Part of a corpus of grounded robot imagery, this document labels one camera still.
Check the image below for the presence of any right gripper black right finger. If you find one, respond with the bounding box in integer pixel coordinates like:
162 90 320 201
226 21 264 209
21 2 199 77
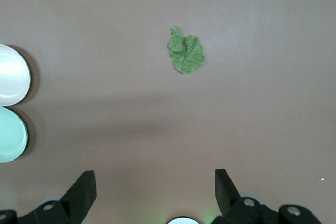
212 168 321 224

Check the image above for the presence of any light blue bowl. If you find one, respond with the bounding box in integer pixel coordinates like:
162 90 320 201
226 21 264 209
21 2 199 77
0 106 28 163

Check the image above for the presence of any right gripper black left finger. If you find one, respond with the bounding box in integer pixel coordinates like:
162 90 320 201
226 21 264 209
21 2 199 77
0 170 97 224

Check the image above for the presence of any green lettuce leaf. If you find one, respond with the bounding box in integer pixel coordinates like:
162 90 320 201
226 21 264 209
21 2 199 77
167 26 206 76

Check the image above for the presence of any white round plate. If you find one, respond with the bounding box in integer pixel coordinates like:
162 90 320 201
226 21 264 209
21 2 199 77
0 44 32 107

